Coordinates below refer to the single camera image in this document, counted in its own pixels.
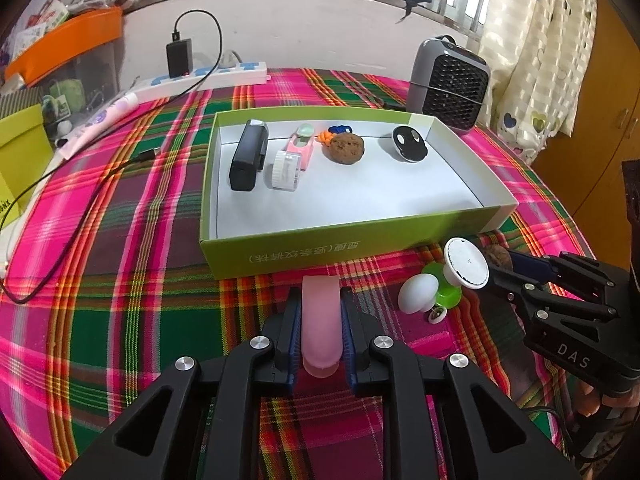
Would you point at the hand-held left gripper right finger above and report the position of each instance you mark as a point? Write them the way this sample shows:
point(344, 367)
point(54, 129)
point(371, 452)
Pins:
point(348, 335)

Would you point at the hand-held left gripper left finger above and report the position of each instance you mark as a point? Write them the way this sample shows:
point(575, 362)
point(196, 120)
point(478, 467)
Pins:
point(295, 330)

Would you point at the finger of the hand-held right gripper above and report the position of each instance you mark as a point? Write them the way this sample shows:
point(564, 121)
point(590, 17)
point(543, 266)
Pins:
point(530, 264)
point(510, 287)

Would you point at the white and green wind-up toy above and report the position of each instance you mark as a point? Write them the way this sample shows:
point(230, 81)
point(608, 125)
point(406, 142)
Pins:
point(467, 262)

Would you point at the green and white cardboard box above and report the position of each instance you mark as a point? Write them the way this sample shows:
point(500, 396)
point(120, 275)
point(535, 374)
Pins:
point(340, 195)

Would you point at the white round container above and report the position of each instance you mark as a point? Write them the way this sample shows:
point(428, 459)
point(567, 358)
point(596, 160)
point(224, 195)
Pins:
point(286, 171)

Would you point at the black oval device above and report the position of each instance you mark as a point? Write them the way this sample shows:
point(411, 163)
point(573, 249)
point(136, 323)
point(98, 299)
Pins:
point(409, 144)

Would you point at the person's right hand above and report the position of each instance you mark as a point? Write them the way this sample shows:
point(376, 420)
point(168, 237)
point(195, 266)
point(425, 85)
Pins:
point(595, 401)

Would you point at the wooden cabinet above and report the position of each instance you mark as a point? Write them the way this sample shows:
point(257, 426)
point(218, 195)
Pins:
point(605, 135)

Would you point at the plaid tablecloth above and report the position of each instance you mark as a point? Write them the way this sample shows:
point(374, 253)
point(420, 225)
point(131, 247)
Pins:
point(125, 310)

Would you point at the black rectangular device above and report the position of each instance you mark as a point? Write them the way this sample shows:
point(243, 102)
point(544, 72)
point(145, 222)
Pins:
point(247, 157)

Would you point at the grey fan heater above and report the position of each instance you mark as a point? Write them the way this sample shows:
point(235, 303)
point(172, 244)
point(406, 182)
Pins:
point(450, 85)

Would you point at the blue and orange toy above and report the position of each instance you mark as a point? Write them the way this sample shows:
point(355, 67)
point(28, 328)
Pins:
point(336, 130)

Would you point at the cream patterned curtain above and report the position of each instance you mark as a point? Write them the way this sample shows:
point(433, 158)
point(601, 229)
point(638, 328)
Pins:
point(540, 50)

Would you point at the white power strip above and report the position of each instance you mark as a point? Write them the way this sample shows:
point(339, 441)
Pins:
point(215, 76)

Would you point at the black window latch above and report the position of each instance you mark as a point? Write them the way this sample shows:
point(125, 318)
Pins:
point(415, 2)

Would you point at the white and pink tube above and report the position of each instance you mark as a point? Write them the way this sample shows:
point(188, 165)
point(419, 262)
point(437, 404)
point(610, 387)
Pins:
point(100, 120)

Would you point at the black charger adapter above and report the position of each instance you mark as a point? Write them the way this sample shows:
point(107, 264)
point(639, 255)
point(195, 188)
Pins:
point(180, 59)

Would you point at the yellow-green box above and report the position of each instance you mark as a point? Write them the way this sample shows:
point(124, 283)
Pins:
point(20, 160)

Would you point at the grey striped box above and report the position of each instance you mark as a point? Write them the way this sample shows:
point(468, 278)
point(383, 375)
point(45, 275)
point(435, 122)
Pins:
point(20, 102)

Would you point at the storage bin with orange lid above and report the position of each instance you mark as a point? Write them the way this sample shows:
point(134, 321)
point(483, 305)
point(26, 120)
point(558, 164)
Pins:
point(65, 45)

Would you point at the colourful paper packet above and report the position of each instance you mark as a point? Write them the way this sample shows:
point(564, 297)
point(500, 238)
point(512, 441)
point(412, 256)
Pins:
point(40, 22)

